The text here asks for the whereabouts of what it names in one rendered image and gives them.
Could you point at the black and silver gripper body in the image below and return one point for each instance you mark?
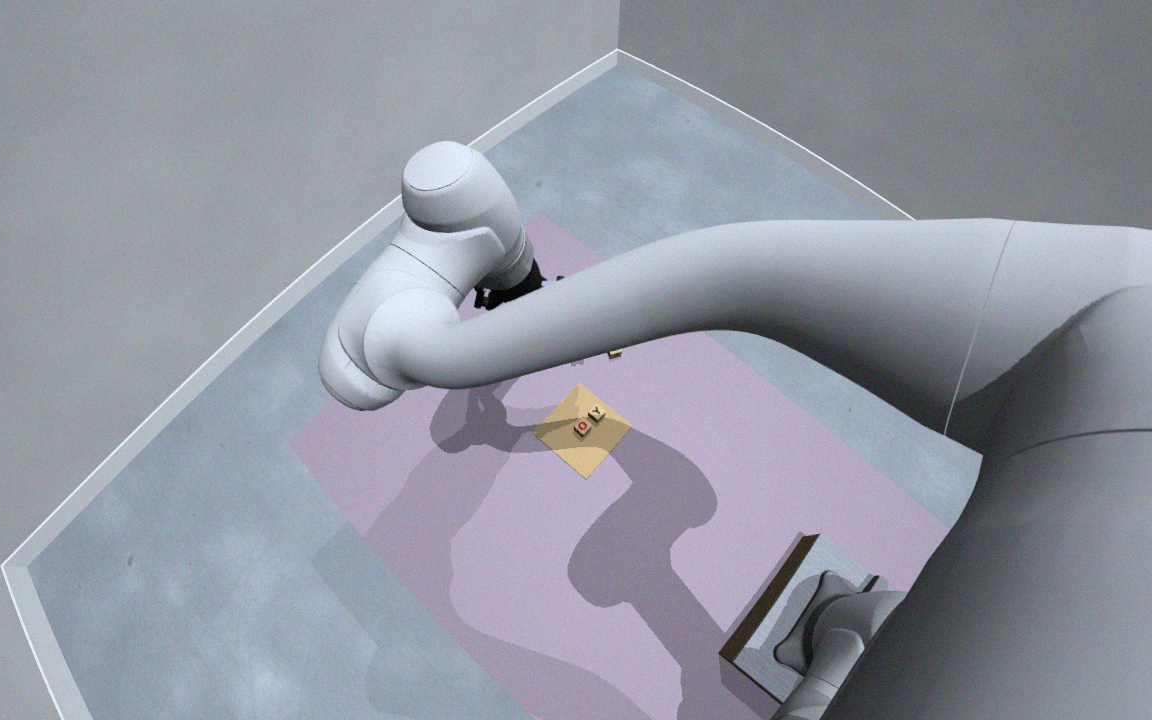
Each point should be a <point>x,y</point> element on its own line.
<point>531,283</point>

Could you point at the tan square mat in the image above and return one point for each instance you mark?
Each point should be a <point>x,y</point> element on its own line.
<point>583,454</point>

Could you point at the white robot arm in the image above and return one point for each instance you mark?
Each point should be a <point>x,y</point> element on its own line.
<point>1029,343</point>

